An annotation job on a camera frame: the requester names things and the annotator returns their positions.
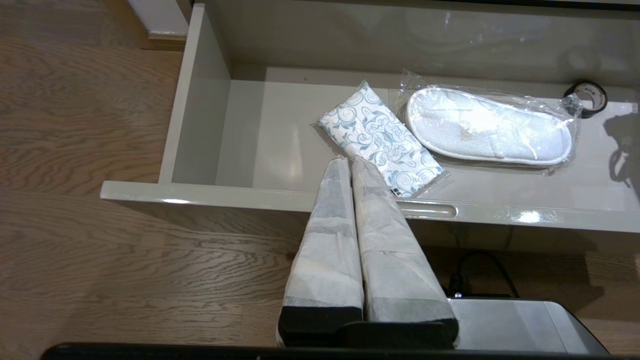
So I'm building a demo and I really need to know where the silver robot base housing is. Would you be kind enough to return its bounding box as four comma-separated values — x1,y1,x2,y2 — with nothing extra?
446,295,610,354

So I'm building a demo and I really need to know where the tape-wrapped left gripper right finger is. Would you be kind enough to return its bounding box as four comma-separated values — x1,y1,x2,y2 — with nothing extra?
351,154,460,347

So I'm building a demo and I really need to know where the black base cable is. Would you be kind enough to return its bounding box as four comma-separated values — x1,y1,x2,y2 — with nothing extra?
446,249,521,300

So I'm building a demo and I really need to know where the white slipper in plastic bag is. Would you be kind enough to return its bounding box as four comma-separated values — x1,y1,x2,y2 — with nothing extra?
397,69,584,177

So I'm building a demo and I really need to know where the blue patterned tissue pack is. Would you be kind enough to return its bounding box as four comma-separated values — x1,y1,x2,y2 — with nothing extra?
313,79,451,200

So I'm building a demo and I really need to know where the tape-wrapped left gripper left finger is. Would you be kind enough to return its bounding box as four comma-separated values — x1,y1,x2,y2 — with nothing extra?
276,156,365,347

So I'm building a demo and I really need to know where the white door frame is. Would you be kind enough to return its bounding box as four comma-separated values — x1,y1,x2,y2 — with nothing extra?
125,0,195,53

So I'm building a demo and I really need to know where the grey glossy drawer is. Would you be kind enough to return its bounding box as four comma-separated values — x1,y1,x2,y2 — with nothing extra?
99,0,640,252

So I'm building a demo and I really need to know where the grey glossy low cabinet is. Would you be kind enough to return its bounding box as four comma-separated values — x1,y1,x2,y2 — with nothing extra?
204,0,640,71

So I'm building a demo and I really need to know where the black tape roll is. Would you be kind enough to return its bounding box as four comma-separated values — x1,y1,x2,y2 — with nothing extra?
562,81,609,120

